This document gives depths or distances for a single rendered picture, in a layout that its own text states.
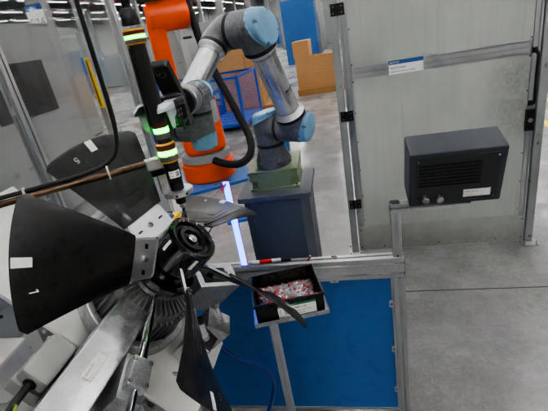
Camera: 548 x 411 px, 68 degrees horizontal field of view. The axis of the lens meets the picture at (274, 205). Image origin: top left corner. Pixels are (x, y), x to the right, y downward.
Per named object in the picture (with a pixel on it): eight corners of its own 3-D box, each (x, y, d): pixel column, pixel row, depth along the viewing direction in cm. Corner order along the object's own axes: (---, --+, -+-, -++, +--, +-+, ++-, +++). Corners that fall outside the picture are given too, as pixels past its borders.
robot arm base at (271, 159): (262, 156, 183) (258, 136, 178) (294, 155, 178) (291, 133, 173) (252, 170, 170) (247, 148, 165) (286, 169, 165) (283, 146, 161)
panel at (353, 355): (210, 408, 182) (171, 287, 155) (211, 404, 183) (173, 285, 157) (399, 410, 165) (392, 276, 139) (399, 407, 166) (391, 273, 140)
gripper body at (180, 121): (185, 130, 95) (201, 118, 106) (175, 93, 92) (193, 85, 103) (156, 134, 97) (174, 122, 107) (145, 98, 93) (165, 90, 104)
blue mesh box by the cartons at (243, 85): (203, 136, 752) (190, 82, 713) (225, 119, 863) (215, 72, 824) (247, 131, 729) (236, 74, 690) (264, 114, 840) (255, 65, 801)
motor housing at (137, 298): (148, 367, 94) (179, 338, 88) (64, 309, 90) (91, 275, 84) (183, 303, 114) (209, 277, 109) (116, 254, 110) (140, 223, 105)
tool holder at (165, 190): (159, 205, 92) (147, 164, 88) (153, 196, 98) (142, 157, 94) (196, 192, 95) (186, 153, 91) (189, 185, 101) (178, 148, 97)
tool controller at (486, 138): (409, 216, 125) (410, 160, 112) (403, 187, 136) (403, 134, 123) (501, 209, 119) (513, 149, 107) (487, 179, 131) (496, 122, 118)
